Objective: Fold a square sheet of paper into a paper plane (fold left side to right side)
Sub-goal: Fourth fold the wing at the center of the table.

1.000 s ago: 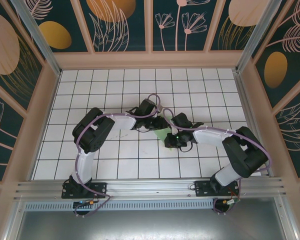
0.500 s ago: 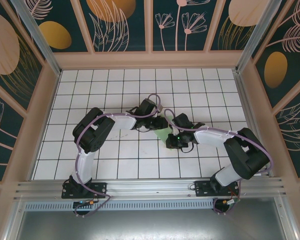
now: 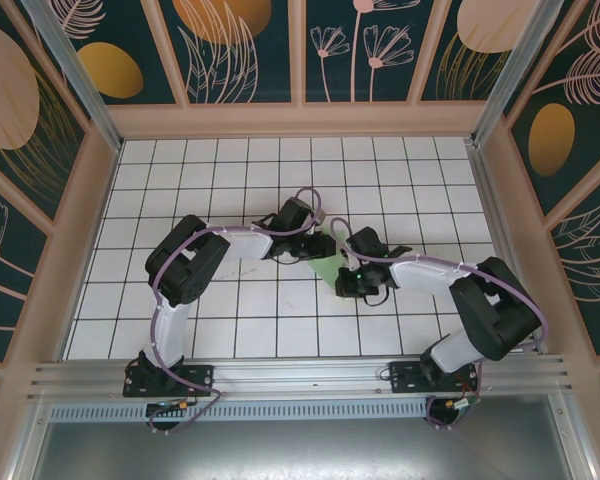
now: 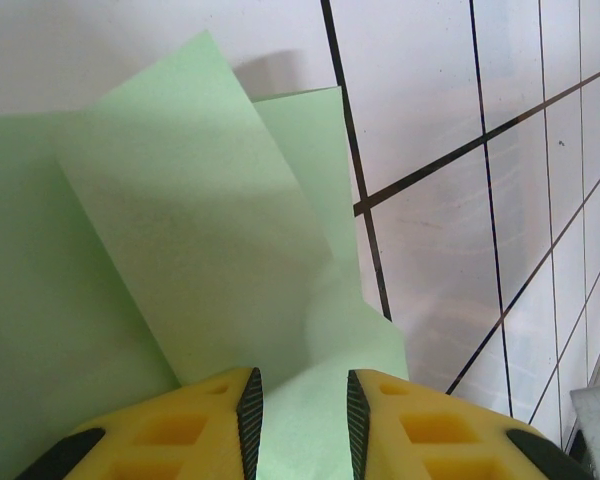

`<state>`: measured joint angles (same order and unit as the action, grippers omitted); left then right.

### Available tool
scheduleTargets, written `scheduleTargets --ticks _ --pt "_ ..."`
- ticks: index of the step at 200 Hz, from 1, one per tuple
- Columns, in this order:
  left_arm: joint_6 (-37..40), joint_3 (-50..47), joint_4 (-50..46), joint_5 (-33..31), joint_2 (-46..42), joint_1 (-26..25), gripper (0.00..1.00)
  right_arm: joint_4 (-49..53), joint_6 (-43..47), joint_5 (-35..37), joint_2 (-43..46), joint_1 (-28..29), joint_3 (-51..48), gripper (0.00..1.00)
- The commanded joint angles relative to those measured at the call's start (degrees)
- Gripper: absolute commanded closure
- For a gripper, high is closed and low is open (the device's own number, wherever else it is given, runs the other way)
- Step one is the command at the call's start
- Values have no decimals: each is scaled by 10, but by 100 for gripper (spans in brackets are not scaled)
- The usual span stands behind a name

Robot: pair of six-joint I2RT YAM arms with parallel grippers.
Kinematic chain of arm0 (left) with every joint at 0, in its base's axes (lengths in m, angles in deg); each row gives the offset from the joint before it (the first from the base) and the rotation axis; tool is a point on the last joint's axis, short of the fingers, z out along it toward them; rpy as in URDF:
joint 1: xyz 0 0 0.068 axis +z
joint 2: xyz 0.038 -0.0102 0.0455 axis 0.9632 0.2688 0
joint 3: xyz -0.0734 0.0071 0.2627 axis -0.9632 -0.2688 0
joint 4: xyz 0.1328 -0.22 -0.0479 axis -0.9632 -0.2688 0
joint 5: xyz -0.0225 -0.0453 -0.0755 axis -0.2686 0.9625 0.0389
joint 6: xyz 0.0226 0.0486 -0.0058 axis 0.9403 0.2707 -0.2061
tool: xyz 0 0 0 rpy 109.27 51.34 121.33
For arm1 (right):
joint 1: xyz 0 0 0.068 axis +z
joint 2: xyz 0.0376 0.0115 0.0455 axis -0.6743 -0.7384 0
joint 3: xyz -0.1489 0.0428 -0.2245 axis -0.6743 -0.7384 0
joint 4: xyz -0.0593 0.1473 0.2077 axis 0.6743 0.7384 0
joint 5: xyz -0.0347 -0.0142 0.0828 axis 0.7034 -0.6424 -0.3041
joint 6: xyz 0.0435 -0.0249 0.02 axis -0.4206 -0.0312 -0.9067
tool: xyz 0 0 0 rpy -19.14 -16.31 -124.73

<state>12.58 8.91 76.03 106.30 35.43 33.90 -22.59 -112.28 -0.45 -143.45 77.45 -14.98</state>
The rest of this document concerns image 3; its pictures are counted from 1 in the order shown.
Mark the aluminium side rail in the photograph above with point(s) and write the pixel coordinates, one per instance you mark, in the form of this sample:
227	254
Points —
505	260

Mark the green paper sheet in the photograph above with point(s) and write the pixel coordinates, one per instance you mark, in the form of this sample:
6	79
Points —
327	267

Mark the aluminium frame post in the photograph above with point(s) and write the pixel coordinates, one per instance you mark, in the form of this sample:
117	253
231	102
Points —
80	85
510	75

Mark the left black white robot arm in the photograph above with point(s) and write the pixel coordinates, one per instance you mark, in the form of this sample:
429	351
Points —
170	330

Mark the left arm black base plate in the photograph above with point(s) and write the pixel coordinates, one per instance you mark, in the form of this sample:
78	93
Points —
200	375

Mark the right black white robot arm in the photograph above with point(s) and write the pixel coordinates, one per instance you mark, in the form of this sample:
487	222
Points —
420	272

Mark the green circuit board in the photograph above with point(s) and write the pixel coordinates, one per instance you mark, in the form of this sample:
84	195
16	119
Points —
467	406

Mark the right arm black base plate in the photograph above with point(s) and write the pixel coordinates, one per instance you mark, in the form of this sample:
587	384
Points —
405	377

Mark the grey metal sheet panel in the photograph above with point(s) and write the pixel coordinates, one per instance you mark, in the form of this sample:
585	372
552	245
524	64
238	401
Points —
300	450

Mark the aluminium mounting rail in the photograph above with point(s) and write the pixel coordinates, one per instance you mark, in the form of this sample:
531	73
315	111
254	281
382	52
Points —
300	375

